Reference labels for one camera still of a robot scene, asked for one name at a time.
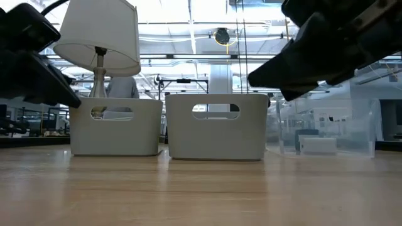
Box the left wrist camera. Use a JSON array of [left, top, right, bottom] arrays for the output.
[[0, 3, 62, 53]]

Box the white wall charger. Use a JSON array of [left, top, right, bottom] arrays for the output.
[[300, 137, 338, 155]]

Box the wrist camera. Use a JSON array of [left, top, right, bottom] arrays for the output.
[[281, 0, 379, 29], [0, 3, 62, 53]]

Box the person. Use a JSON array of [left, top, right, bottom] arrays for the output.
[[103, 76, 141, 121]]

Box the clear plastic bin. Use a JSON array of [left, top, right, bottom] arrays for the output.
[[266, 97, 383, 159]]

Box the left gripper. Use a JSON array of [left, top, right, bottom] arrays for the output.
[[0, 46, 82, 109]]

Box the grey plastic bin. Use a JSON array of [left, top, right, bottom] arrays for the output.
[[165, 93, 270, 162], [68, 97, 165, 158]]

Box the yellow ceiling cable reel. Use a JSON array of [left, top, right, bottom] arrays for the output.
[[213, 27, 232, 46]]

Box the white shade table lamp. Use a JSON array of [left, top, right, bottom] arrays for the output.
[[52, 0, 142, 119]]

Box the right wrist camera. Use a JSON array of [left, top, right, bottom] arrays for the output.
[[281, 0, 379, 29]]

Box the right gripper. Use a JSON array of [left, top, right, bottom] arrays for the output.
[[247, 0, 402, 89]]

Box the black background frame rig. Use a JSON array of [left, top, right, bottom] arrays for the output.
[[153, 74, 210, 145]]

